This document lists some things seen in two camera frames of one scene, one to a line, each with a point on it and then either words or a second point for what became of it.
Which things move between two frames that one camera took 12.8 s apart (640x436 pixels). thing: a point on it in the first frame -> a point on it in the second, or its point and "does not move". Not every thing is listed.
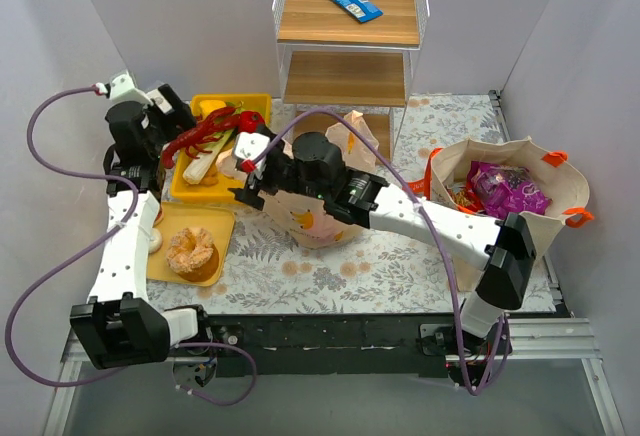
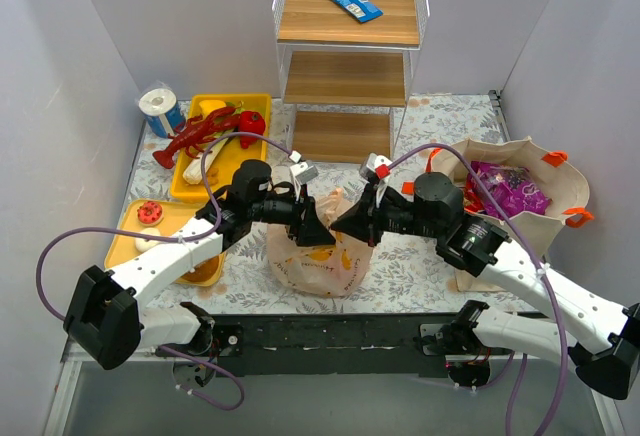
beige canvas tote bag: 491,180 does not move
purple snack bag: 502,190 does not move
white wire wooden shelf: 345,31 does not move
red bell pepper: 249,121 does not move
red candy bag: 466,197 does not move
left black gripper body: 176,110 -> 304,218
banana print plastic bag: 301,222 -> 322,270
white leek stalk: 197,172 does not move
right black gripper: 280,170 -> 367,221
